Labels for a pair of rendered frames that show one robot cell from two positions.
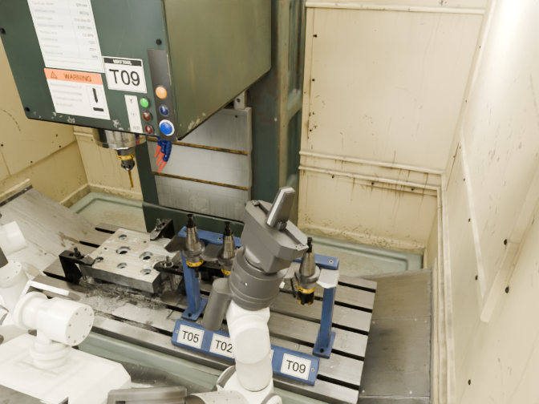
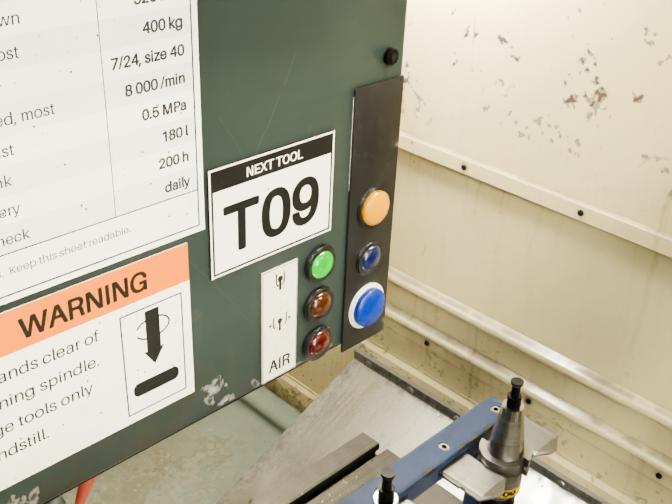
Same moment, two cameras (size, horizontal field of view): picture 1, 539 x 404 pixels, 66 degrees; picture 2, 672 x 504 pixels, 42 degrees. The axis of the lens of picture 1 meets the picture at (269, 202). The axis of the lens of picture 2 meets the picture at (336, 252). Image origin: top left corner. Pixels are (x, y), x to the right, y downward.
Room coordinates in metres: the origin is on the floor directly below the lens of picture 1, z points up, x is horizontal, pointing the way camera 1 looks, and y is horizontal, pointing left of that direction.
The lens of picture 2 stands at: (0.67, 0.73, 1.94)
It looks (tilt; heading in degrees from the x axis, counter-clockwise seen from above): 29 degrees down; 295
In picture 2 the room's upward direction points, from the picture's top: 3 degrees clockwise
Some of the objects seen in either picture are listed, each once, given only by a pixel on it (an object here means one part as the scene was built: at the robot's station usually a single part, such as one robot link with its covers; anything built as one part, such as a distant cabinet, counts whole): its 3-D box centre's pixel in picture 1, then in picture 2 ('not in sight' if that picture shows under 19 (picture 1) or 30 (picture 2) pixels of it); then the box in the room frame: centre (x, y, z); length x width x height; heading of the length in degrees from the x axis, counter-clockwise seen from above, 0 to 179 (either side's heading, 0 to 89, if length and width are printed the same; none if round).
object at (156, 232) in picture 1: (161, 233); not in sight; (1.33, 0.42, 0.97); 0.13 x 0.03 x 0.15; 161
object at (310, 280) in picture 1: (307, 273); (504, 456); (0.83, -0.10, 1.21); 0.06 x 0.06 x 0.03
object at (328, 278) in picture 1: (328, 278); (530, 436); (0.81, -0.15, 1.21); 0.07 x 0.05 x 0.01; 161
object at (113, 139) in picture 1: (119, 119); not in sight; (1.17, 0.44, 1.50); 0.16 x 0.16 x 0.12
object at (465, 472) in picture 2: (286, 269); (476, 479); (0.84, -0.05, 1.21); 0.07 x 0.05 x 0.01; 161
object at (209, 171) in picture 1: (198, 162); not in sight; (1.59, 0.30, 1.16); 0.48 x 0.05 x 0.51; 71
